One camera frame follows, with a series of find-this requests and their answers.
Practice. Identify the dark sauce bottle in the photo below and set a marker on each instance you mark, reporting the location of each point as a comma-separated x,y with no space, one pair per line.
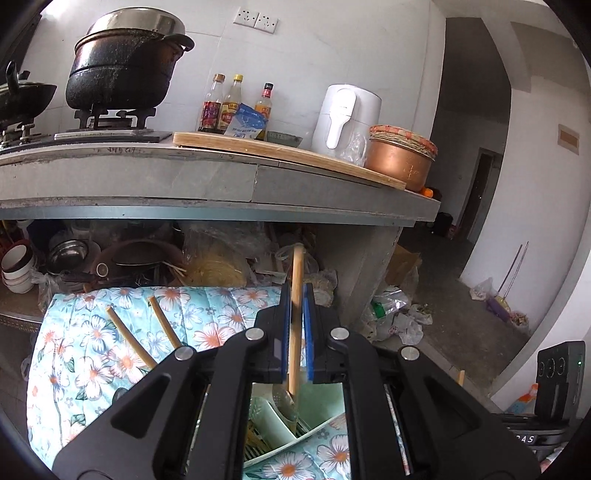
212,110

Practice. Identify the white electric kettle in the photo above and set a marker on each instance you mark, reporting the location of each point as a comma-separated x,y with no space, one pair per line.
341,120

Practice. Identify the black bin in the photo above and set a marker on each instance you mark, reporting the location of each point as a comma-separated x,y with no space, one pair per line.
443,225

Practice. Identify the white wall socket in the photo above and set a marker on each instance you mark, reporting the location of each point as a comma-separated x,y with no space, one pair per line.
268,23
244,18

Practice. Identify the gas stove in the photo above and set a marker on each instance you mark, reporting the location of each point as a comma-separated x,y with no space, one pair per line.
92,131

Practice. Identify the brown clay pot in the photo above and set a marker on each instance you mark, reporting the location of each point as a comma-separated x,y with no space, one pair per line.
138,263

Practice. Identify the brown cardboard box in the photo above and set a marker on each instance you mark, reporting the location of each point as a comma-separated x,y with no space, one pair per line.
401,265

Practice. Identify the black wok with lid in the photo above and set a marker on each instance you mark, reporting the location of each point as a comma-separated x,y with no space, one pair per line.
23,99

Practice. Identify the purple dustpan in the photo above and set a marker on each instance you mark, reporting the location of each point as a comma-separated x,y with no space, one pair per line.
498,307

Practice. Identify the crumpled clear plastic bag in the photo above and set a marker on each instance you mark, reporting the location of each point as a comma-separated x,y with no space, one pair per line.
48,286

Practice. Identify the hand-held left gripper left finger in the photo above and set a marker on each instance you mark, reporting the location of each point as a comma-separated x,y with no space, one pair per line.
286,332

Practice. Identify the large translucent plastic bag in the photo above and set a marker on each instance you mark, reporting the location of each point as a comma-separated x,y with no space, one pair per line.
217,263

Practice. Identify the red capped sauce bottle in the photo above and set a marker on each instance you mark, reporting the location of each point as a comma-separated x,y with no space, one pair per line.
264,104

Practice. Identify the small clear plastic bag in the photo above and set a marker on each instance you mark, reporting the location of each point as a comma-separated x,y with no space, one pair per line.
356,150

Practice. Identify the orange wall panel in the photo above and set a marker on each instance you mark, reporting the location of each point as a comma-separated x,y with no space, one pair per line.
568,138

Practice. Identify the stack of white bowls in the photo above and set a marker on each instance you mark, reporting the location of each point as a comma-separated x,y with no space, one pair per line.
18,272

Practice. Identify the copper pot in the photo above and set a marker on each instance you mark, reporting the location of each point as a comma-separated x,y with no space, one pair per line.
397,161

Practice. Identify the light green utensil holder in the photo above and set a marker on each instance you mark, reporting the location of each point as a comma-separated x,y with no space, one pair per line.
268,429

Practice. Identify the floral printed blanket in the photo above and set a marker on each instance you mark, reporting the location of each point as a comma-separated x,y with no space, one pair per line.
83,369

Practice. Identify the small patterned bowl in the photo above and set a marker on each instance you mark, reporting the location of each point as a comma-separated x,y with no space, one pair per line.
285,139

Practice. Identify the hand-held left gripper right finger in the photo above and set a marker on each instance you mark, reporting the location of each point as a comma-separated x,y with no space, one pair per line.
308,341

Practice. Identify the wooden cutting board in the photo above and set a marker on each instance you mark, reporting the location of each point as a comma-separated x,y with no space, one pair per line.
286,154

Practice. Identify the grey concrete counter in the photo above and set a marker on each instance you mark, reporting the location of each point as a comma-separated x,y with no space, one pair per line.
138,184

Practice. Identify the steel pot lid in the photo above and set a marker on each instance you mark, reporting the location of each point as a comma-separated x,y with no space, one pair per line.
134,21

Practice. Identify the pile of plastic bags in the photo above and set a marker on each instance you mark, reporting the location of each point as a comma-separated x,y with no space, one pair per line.
397,314

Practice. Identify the large black cooking pot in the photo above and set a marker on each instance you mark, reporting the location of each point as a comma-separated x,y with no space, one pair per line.
120,74

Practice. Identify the metal spoon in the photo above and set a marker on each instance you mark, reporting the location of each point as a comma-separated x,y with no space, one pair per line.
282,404

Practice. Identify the steel basin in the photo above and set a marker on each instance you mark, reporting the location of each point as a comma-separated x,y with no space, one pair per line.
74,256

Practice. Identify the blue seasoning packet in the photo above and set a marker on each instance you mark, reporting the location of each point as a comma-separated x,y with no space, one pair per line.
247,122

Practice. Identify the yellow capped sauce bottle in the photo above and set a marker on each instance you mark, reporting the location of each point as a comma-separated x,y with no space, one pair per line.
232,99

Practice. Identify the woven straw lid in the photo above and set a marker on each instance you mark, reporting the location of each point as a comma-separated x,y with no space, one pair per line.
404,138

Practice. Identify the small orange object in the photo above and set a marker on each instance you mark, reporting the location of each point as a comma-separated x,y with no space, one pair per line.
428,191

